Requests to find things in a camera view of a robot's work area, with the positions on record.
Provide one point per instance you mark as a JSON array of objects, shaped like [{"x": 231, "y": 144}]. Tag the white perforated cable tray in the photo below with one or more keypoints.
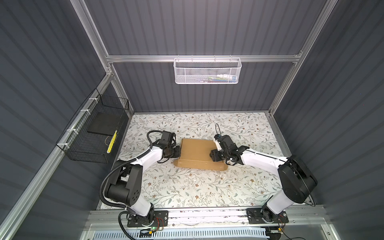
[{"x": 242, "y": 233}]

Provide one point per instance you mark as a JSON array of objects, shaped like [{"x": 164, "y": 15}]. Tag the black foam pad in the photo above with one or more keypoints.
[{"x": 104, "y": 124}]

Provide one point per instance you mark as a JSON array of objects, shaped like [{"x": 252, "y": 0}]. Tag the yellow green striped tool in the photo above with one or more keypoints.
[{"x": 112, "y": 142}]

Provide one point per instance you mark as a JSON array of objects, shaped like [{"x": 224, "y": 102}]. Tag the brown cardboard box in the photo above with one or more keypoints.
[{"x": 195, "y": 154}]

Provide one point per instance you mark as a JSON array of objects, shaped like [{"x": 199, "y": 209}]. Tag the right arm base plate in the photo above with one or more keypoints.
[{"x": 264, "y": 216}]

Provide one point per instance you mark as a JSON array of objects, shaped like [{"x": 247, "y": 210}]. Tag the markers in white basket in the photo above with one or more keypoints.
[{"x": 225, "y": 78}]

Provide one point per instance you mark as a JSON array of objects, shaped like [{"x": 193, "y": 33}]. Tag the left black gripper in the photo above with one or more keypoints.
[{"x": 177, "y": 153}]

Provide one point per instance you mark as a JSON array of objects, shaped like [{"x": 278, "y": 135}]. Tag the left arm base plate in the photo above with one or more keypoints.
[{"x": 154, "y": 219}]

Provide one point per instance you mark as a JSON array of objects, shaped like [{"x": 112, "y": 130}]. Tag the black wire basket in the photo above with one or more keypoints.
[{"x": 79, "y": 145}]

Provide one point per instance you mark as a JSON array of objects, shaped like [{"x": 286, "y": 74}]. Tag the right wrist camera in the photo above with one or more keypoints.
[{"x": 217, "y": 141}]

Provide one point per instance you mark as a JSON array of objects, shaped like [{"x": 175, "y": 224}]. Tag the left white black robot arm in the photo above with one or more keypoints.
[{"x": 121, "y": 188}]

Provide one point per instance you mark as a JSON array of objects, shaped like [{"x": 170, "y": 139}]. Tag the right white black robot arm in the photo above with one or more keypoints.
[{"x": 297, "y": 180}]

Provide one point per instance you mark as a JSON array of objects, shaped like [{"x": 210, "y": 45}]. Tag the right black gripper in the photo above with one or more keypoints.
[{"x": 214, "y": 155}]

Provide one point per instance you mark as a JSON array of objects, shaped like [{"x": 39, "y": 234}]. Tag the white wire mesh basket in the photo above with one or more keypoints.
[{"x": 188, "y": 71}]

